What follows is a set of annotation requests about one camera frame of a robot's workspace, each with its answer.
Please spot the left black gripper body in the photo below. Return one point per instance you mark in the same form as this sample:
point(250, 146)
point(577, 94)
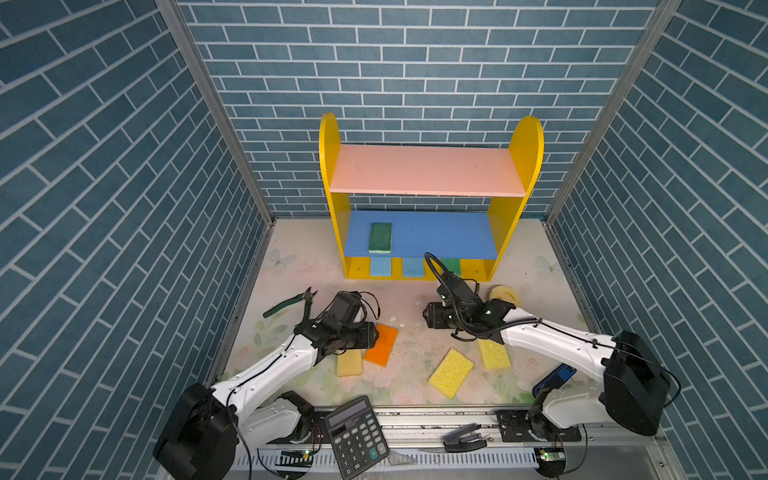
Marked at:
point(359, 336)

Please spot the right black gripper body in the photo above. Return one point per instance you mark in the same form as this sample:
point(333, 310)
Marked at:
point(440, 316)

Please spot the bright green sponge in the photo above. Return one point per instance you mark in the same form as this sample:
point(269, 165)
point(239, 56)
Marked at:
point(452, 265)

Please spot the orange sponge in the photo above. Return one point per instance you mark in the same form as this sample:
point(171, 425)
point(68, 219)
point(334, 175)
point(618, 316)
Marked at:
point(380, 354)

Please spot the dark green scrub sponge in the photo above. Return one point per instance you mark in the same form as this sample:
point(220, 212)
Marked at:
point(380, 238)

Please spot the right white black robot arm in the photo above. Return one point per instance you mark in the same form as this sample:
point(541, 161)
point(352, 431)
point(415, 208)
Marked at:
point(628, 385)

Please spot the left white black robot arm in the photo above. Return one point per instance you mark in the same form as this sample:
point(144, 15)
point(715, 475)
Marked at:
point(210, 426)

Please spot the yellow pink blue shelf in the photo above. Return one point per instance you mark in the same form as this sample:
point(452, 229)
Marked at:
point(478, 239)

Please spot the pale yellow sponge left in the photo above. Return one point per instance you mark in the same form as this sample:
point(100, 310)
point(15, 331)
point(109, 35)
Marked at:
point(350, 363)

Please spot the yellow sponge right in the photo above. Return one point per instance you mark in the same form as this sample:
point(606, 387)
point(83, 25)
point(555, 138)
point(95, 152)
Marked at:
point(494, 356)

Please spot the yellow sponge front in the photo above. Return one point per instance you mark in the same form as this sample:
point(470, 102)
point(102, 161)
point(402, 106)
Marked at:
point(451, 373)

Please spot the black desk calculator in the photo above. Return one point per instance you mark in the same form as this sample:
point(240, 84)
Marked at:
point(356, 437)

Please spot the black binder clip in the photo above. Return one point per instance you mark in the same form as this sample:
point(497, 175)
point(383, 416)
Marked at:
point(465, 439)

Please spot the green handled pliers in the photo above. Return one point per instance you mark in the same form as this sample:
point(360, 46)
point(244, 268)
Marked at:
point(288, 303)

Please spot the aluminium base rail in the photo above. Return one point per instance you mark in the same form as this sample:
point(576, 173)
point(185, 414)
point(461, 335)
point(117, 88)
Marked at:
point(414, 436)

